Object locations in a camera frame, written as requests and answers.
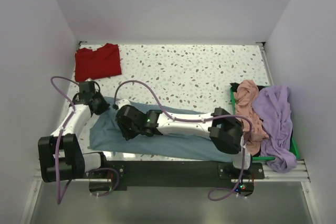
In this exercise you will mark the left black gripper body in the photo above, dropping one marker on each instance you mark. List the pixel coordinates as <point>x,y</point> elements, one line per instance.
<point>101,104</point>

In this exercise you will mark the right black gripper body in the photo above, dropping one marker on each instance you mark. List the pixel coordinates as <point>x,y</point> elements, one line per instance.
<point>129,131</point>

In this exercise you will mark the blue-grey t-shirt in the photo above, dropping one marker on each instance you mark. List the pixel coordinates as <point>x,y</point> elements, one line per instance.
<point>105,135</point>

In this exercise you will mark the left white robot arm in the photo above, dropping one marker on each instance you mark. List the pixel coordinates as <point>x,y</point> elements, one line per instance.
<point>61,150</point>

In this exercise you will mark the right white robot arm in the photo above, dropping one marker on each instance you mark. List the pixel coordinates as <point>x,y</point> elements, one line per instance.
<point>222,128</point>

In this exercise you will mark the folded red t-shirt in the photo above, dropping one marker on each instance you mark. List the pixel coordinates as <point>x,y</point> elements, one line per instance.
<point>96,64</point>

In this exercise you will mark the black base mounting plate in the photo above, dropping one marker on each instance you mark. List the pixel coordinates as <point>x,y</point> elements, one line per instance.
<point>166,174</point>

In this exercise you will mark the green plastic bin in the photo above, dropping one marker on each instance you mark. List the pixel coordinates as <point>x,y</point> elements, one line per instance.
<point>293,145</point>

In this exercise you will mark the crumpled pink t-shirt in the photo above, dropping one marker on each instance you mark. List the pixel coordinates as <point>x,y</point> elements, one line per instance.
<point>245,94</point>

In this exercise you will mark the crumpled lilac t-shirt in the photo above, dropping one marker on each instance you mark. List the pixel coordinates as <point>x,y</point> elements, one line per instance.
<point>273,107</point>

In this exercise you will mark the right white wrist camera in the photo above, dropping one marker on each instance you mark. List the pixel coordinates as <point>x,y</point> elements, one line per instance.
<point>120,103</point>

